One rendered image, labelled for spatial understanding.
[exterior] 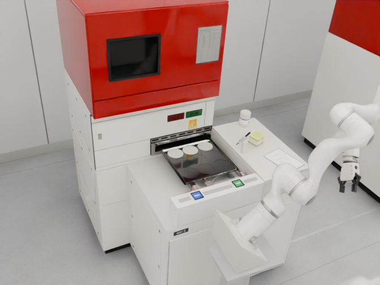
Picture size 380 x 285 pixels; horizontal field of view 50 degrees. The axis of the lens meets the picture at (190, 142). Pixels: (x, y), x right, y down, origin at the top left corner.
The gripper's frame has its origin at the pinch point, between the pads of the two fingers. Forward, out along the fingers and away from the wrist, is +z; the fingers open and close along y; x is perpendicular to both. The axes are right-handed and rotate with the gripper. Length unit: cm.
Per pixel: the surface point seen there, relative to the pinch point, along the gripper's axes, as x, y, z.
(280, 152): 19.5, 40.3, -21.3
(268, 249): 38, 10, 37
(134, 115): 111, 59, -27
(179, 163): 77, 61, -4
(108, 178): 114, 86, 11
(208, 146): 57, 68, -20
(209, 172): 61, 49, -1
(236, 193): 53, 27, 11
